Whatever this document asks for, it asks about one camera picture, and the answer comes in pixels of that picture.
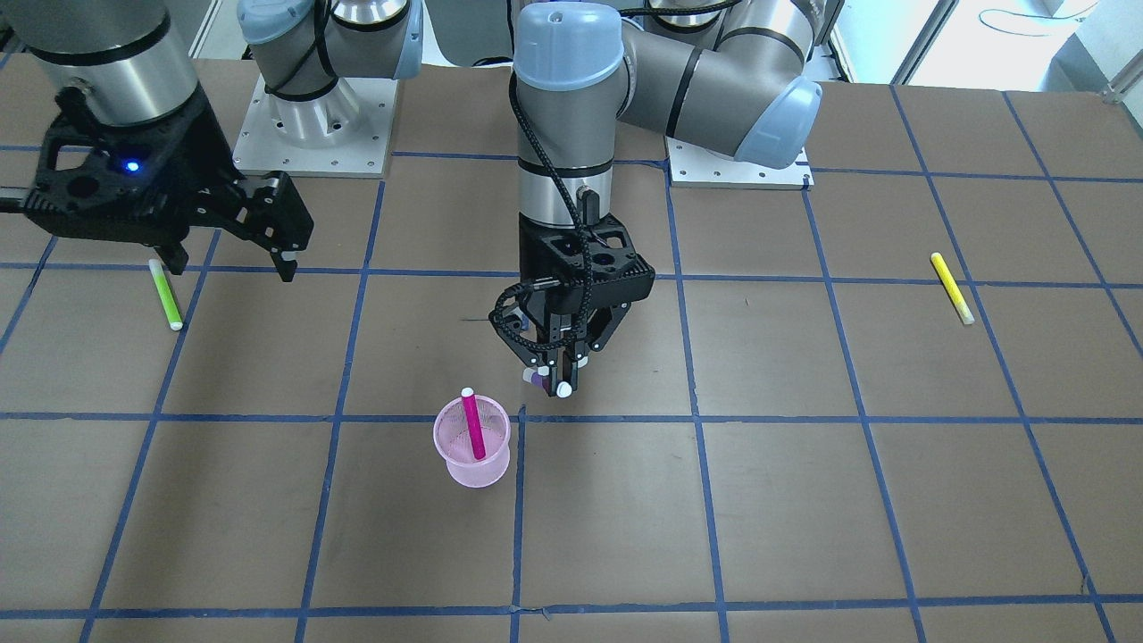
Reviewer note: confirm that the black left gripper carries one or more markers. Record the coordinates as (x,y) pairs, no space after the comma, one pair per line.
(555,327)

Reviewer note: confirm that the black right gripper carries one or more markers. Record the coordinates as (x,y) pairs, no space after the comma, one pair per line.
(193,152)

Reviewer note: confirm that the purple highlighter pen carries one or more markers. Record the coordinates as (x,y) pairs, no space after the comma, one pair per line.
(536,376)

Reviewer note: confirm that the pink highlighter pen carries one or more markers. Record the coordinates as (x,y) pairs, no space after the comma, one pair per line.
(471,411)

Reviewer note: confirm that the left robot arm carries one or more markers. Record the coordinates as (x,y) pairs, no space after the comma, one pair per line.
(727,76)

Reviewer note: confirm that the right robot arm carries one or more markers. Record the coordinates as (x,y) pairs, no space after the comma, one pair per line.
(135,67)

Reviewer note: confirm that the pink mesh cup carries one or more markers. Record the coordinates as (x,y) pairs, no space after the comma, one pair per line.
(450,438)

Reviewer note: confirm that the green highlighter pen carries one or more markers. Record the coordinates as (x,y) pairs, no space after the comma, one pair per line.
(166,295)

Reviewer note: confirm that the yellow highlighter pen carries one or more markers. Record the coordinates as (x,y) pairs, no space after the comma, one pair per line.
(950,285)

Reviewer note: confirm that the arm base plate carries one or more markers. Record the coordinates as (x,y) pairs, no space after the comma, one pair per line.
(695,167)
(344,134)

